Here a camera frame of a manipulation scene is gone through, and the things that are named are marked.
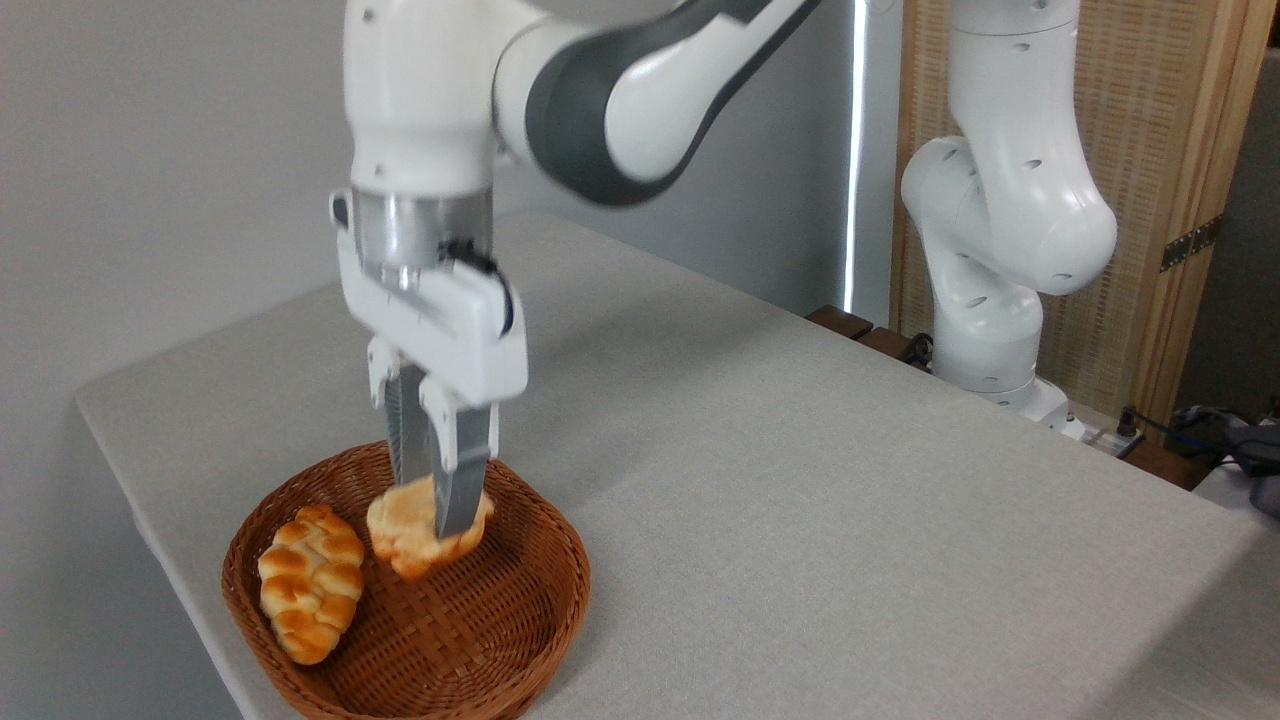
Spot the dark metal screen hinge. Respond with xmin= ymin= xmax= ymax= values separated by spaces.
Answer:
xmin=1160 ymin=215 xmax=1224 ymax=274

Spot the golden braided bread loaf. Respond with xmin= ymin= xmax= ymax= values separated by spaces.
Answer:
xmin=257 ymin=504 xmax=367 ymax=667

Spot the wooden woven folding screen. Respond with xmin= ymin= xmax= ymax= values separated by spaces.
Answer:
xmin=889 ymin=0 xmax=1280 ymax=423

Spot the black plug with cable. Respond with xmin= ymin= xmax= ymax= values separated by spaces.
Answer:
xmin=1116 ymin=404 xmax=1233 ymax=451

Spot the grey tablecloth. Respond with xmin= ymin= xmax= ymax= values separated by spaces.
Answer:
xmin=75 ymin=210 xmax=1280 ymax=720

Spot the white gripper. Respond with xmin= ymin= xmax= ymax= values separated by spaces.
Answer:
xmin=335 ymin=225 xmax=530 ymax=540

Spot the brown woven wicker basket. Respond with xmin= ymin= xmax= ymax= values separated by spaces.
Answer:
xmin=221 ymin=440 xmax=592 ymax=720

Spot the white power strip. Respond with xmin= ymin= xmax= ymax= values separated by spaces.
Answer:
xmin=1083 ymin=422 xmax=1147 ymax=462

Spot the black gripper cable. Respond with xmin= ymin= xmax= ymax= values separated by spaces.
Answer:
xmin=439 ymin=237 xmax=517 ymax=337

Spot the blue grey cable bundle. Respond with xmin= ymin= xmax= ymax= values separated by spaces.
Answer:
xmin=1172 ymin=398 xmax=1280 ymax=519

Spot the pale round bread roll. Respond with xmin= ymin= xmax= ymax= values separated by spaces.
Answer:
xmin=365 ymin=474 xmax=497 ymax=584

